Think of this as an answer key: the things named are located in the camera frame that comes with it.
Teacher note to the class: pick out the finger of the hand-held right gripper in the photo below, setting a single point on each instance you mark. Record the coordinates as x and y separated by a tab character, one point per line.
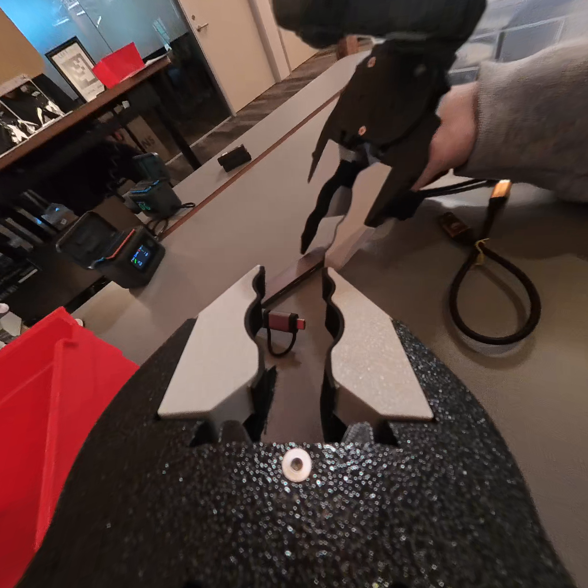
327	202
360	206

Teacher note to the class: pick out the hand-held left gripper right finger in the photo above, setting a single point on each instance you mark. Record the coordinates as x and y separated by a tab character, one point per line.
372	358

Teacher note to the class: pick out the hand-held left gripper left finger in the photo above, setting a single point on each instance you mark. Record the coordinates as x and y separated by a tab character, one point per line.
216	358

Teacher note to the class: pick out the person's right hand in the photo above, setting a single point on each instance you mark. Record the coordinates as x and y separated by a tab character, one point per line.
454	133

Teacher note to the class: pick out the small black box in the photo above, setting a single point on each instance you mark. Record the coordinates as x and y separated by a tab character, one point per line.
234	158

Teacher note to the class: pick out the black charging case with screen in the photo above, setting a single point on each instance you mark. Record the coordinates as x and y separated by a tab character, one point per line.
110	257

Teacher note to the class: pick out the white door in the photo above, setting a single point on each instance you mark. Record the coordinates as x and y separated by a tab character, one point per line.
229	50

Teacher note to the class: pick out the dark battery charger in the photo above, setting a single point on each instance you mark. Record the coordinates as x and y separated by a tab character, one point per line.
149	167
154	197

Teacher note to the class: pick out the red plastic bin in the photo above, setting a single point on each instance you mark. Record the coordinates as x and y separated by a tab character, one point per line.
117	69
46	413

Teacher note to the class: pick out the cardboard box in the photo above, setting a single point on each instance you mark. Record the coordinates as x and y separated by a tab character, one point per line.
147	138

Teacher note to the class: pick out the dark wooden side table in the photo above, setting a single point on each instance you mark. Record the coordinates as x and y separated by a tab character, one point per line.
92	108

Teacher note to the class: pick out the framed black white marker sign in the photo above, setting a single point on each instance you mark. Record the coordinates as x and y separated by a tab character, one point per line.
76	69

